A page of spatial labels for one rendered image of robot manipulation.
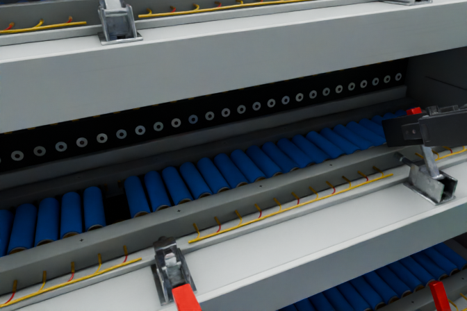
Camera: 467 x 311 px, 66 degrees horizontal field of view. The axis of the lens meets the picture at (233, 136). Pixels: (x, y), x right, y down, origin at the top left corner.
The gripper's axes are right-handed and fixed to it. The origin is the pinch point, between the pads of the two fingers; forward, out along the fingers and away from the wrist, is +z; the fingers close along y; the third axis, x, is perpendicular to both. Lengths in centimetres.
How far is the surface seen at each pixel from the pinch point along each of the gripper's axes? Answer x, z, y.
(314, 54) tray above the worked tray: 8.4, -2.9, -11.8
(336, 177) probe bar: -3.1, 4.2, -8.1
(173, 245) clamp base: -3.8, 0.4, -26.1
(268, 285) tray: -8.8, -1.1, -19.7
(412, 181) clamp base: -5.4, 1.7, -0.9
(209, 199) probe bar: -1.7, 4.3, -21.6
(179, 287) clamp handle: -5.4, -4.3, -26.7
